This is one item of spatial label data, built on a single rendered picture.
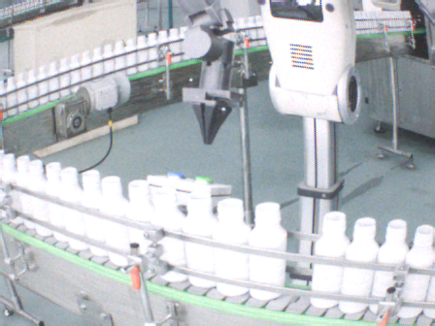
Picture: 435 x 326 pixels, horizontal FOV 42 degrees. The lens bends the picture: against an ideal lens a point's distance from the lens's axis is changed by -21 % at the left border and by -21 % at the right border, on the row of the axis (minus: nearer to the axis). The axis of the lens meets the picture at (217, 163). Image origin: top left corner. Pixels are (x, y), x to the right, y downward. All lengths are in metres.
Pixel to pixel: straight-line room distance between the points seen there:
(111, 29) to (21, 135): 2.94
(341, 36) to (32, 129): 1.46
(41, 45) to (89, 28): 0.51
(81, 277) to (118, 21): 4.26
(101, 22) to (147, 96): 2.52
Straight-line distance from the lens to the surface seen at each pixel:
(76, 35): 5.21
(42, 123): 2.61
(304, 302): 1.09
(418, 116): 4.92
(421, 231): 0.97
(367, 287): 1.01
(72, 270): 1.33
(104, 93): 2.56
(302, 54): 1.58
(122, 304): 1.27
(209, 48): 1.21
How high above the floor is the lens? 1.58
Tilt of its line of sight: 20 degrees down
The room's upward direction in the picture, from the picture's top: 4 degrees counter-clockwise
